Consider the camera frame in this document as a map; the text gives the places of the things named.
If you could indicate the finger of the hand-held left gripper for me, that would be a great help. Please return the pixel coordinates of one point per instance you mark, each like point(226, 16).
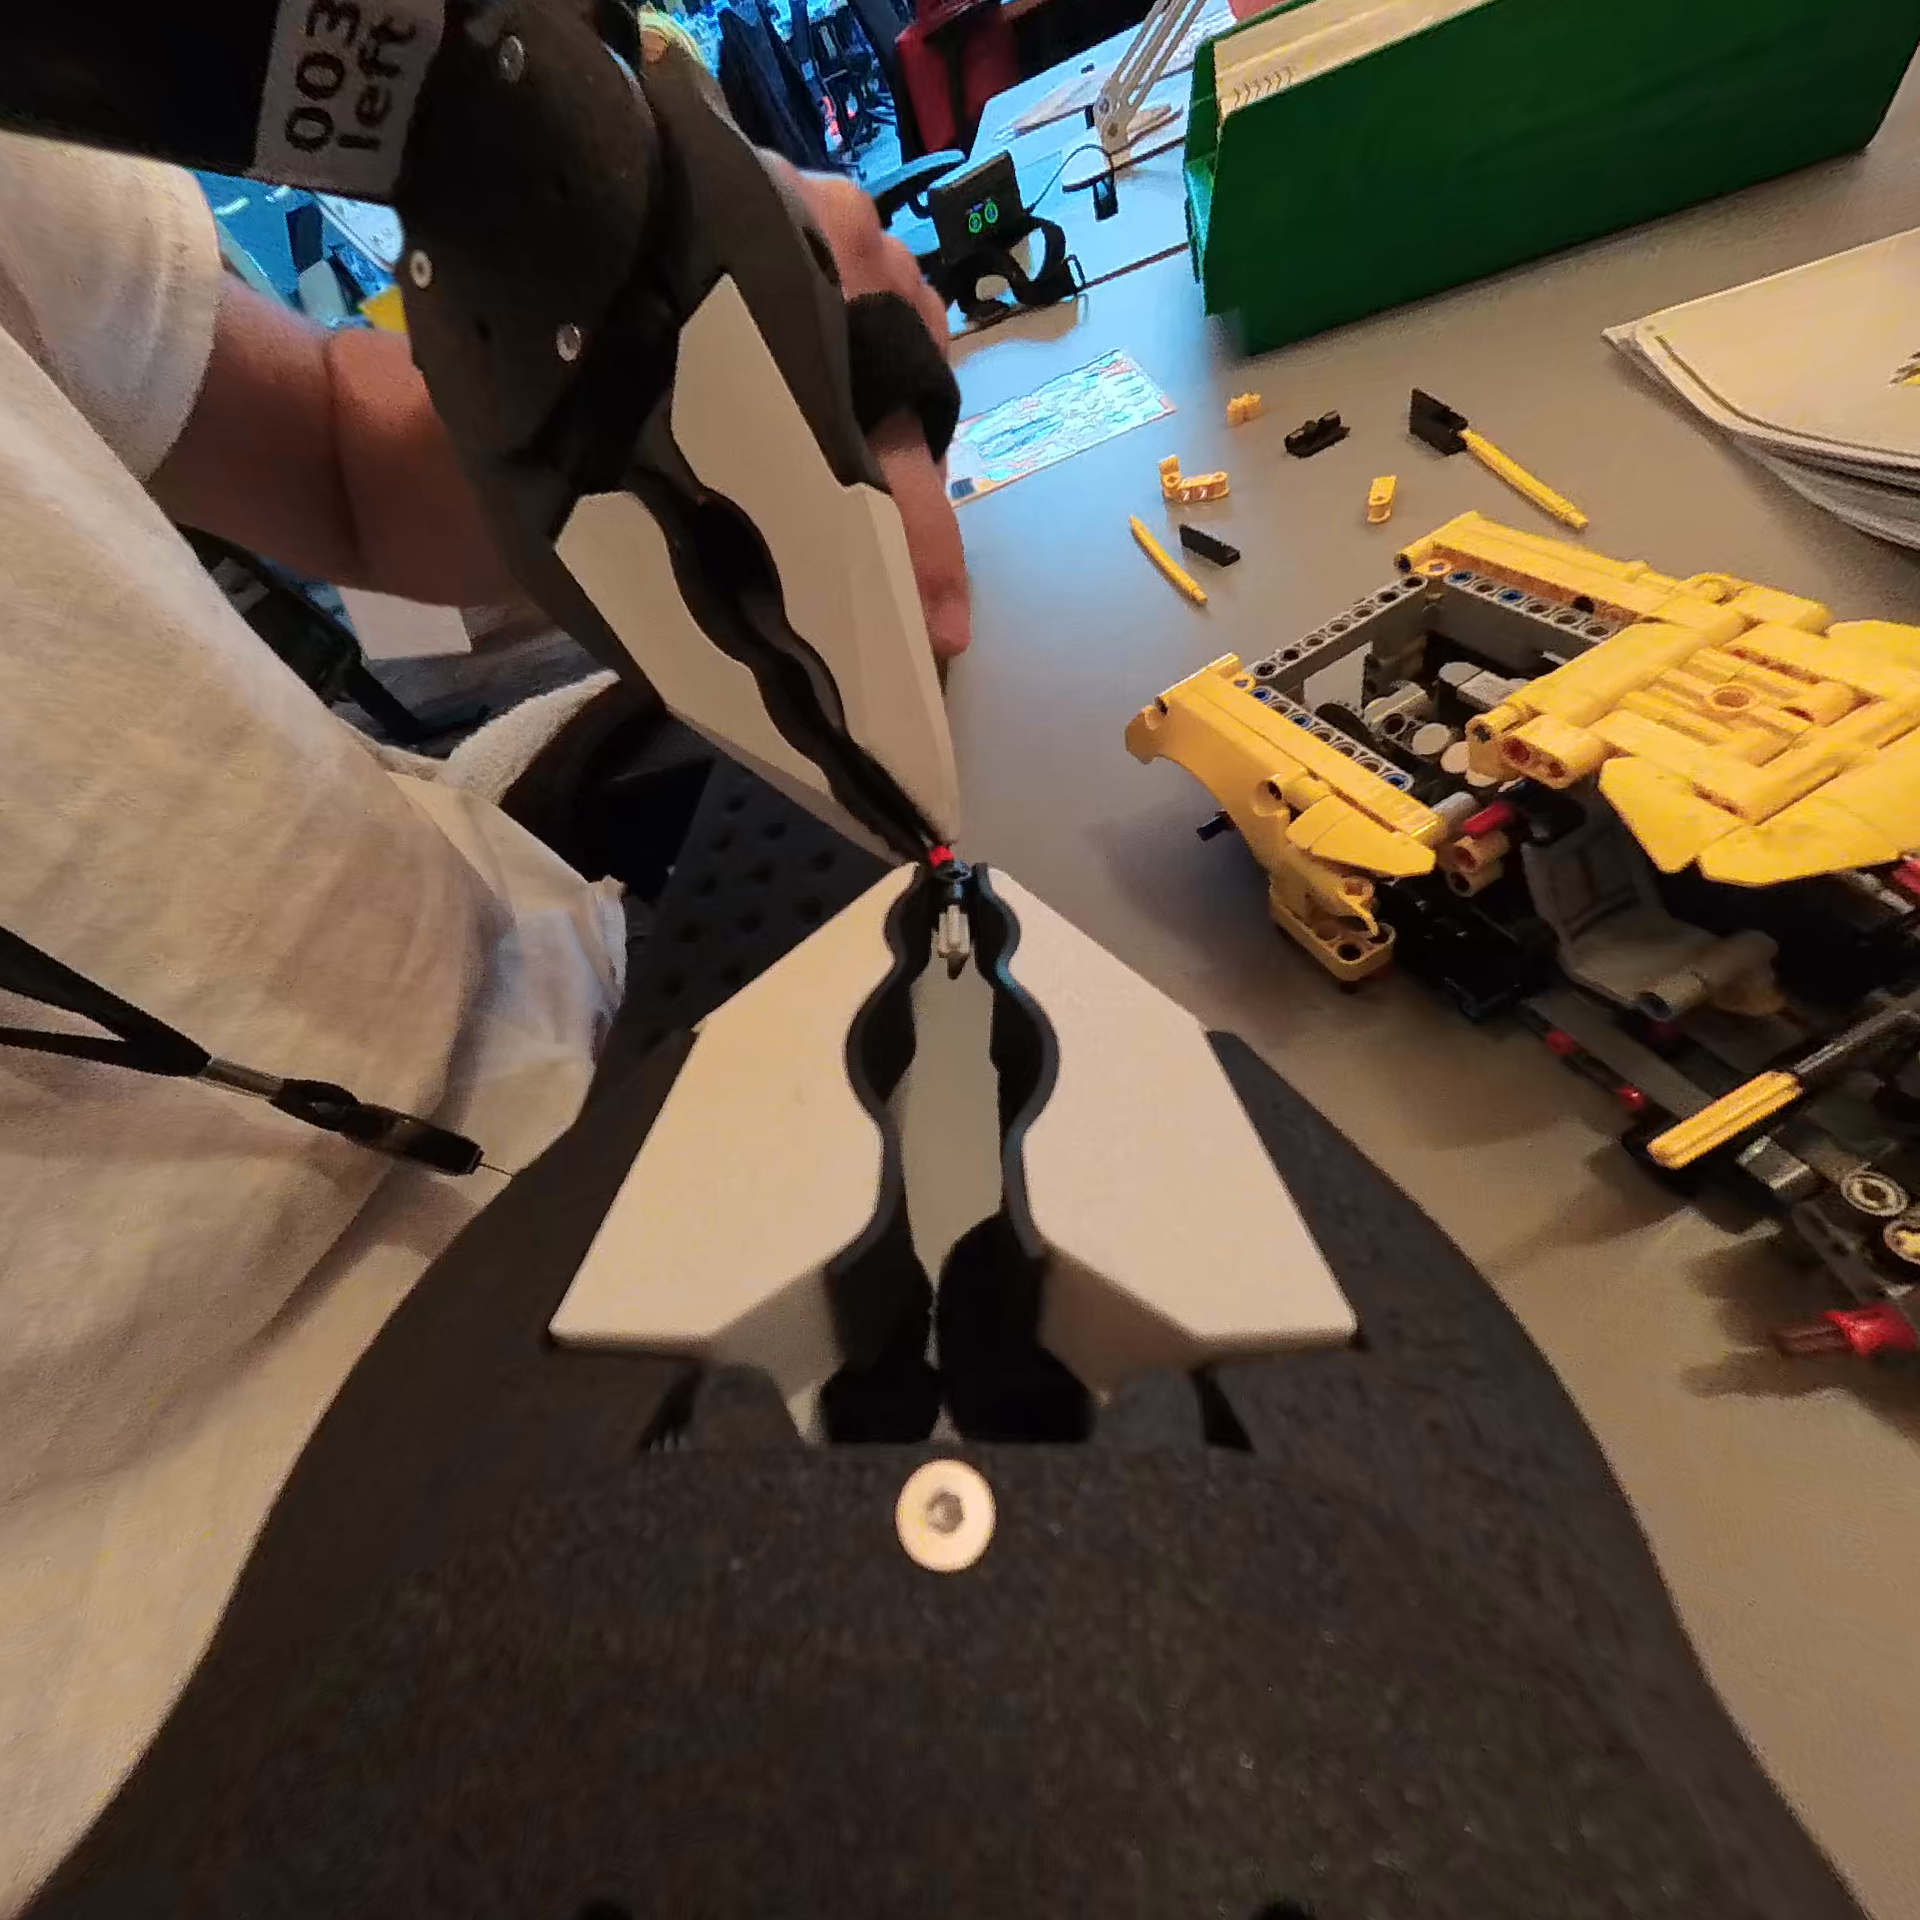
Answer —
point(855, 600)
point(674, 630)

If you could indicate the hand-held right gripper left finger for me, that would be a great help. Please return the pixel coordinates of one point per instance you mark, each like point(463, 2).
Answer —
point(735, 1170)

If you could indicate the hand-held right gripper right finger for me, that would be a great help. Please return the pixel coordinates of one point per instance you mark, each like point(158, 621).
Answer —
point(1171, 1170)

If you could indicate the black toy axle connector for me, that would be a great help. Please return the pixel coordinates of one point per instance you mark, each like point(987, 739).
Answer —
point(952, 882)

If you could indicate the yellow toy brick car model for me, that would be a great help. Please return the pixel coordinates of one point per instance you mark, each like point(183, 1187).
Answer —
point(1723, 704)

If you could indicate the person's left forearm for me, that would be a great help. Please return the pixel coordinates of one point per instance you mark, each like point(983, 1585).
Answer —
point(299, 450)

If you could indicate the person's left hand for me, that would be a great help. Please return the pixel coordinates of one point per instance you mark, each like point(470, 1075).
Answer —
point(931, 555)

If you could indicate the black dimpled chair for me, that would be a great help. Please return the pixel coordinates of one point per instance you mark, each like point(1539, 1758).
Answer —
point(751, 885)

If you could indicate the colourful sticker sheet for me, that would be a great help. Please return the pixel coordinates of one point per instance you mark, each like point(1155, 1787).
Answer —
point(1066, 413)

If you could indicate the yellow thin toy rod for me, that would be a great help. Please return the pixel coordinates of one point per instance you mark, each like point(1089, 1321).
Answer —
point(1167, 560)
point(1522, 481)

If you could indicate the black toy brick panel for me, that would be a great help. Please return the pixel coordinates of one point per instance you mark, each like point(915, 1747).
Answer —
point(1435, 422)
point(1207, 544)

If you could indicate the yellow angled toy brick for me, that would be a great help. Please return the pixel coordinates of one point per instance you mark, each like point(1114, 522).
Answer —
point(1193, 482)

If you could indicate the small black toy robot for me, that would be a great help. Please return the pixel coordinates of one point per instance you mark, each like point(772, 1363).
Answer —
point(983, 210)

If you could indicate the red office chair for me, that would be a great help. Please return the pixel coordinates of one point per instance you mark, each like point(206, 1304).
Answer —
point(960, 61)

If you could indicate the black toy brick connector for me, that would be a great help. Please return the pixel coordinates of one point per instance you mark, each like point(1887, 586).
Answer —
point(1314, 435)

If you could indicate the wooden document stand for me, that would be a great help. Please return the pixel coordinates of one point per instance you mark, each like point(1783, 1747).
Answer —
point(1140, 77)

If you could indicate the white paper stack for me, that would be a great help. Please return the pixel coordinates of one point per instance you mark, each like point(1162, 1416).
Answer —
point(1305, 54)

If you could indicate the green storage bin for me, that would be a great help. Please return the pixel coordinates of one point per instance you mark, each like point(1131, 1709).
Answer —
point(1500, 194)

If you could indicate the open instruction booklet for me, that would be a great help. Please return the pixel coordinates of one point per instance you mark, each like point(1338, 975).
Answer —
point(1800, 375)

